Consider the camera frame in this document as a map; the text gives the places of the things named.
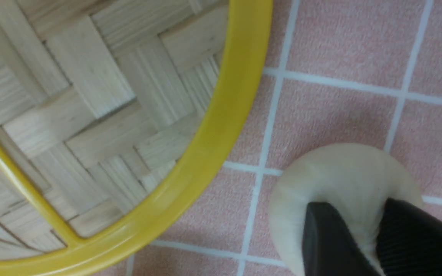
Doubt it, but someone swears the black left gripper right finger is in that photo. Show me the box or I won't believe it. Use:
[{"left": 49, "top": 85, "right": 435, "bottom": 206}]
[{"left": 377, "top": 199, "right": 442, "bottom": 276}]

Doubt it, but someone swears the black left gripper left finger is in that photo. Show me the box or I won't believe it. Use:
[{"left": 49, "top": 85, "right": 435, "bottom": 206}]
[{"left": 302, "top": 202, "right": 379, "bottom": 276}]

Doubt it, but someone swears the white bun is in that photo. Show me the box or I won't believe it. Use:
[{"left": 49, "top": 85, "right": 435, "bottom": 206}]
[{"left": 268, "top": 143, "right": 423, "bottom": 276}]

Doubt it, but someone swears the yellow-rimmed woven steamer lid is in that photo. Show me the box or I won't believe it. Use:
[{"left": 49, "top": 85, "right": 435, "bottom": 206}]
[{"left": 0, "top": 0, "right": 274, "bottom": 276}]

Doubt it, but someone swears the pink checkered tablecloth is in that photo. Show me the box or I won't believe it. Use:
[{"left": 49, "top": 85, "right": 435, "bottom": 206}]
[{"left": 98, "top": 0, "right": 442, "bottom": 276}]

